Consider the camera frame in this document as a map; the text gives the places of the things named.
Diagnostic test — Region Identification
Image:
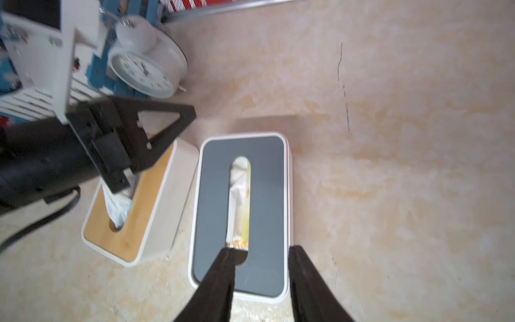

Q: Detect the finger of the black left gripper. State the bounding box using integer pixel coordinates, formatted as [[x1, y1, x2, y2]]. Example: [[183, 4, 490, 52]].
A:
[[66, 96, 197, 193]]

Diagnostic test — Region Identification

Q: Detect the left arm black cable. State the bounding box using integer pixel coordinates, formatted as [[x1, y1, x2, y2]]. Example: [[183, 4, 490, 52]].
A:
[[0, 186, 82, 254]]

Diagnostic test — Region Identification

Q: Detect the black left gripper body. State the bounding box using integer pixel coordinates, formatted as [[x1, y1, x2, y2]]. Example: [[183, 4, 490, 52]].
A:
[[1, 118, 99, 215]]

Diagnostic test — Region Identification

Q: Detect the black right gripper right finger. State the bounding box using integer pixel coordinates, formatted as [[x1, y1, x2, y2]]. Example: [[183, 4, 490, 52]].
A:
[[288, 246, 353, 321]]

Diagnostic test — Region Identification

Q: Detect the yellow tissue paper pack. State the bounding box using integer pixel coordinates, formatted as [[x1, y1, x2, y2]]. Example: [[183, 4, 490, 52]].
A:
[[225, 156, 251, 251]]

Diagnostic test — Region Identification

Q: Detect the blue white toy crib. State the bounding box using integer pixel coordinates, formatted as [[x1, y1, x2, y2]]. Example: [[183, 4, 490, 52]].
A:
[[1, 1, 163, 127]]

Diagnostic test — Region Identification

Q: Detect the white alarm clock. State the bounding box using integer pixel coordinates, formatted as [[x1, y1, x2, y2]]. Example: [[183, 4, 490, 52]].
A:
[[108, 15, 188, 99]]

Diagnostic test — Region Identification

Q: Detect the bamboo tissue box lid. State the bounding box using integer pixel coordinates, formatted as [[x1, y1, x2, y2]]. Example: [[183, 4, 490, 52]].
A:
[[81, 139, 199, 267]]

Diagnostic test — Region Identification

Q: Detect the grey tissue box lid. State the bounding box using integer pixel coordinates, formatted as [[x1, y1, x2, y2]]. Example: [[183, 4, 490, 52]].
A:
[[188, 132, 293, 304]]

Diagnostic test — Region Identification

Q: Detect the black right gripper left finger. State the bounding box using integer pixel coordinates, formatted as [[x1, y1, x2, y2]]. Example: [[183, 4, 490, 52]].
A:
[[175, 248, 248, 321]]

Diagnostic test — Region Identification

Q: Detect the blue tissue paper pack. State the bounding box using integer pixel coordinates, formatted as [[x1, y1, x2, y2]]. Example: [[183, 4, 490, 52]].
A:
[[101, 169, 140, 231]]

